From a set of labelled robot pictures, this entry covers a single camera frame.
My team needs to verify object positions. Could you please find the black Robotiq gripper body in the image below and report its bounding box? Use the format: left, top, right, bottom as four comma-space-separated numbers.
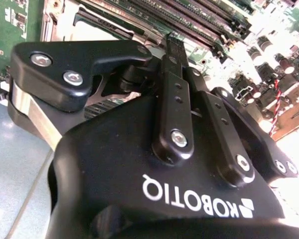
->
47, 96, 299, 239

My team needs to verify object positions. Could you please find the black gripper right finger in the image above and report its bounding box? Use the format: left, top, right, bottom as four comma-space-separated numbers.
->
175, 39, 299, 188

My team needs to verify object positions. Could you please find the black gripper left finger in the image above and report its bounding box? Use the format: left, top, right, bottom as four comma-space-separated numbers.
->
6, 34, 195, 164

